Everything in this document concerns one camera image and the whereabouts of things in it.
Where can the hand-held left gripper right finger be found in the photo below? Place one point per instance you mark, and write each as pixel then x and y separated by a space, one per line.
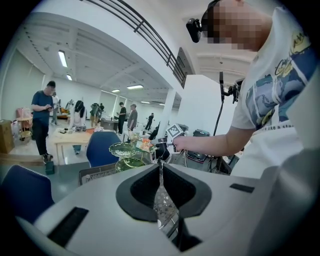
pixel 185 197

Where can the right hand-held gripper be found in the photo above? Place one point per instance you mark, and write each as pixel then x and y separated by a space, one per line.
pixel 173 131

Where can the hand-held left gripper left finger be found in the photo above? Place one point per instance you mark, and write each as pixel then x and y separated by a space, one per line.
pixel 140 195

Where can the orange small item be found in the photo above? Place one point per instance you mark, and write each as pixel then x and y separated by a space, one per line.
pixel 145 145

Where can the green tiered dish container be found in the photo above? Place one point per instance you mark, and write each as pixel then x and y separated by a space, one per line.
pixel 125 150

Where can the person's right forearm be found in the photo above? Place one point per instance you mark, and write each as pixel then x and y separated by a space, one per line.
pixel 215 143

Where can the person's right hand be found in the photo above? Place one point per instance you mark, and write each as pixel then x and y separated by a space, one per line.
pixel 181 145

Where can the black equipment case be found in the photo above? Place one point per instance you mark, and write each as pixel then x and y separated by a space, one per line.
pixel 201 132

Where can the blue chair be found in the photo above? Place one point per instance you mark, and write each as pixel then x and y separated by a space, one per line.
pixel 25 192
pixel 103 148

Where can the long ceiling light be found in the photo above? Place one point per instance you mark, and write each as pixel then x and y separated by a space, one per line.
pixel 62 58
pixel 135 87
pixel 115 90
pixel 69 77

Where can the light wooden table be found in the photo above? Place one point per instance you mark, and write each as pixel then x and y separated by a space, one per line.
pixel 75 137

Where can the dark green small box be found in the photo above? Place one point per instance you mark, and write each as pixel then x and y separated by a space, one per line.
pixel 50 167

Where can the person's white printed shirt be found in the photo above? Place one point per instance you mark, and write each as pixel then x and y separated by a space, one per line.
pixel 270 140

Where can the pink shelf cart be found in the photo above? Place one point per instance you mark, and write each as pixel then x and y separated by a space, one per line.
pixel 24 122

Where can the brown cardboard box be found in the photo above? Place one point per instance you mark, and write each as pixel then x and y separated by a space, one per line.
pixel 5 136

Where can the person's head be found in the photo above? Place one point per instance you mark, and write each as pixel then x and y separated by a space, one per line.
pixel 237 22

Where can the black camera stand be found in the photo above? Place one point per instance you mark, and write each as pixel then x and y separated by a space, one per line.
pixel 221 100

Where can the black ceiling rail grille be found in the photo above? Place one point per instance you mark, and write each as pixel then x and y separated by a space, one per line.
pixel 155 42

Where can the black head-worn camera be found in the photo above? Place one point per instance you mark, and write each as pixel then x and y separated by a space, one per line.
pixel 195 28

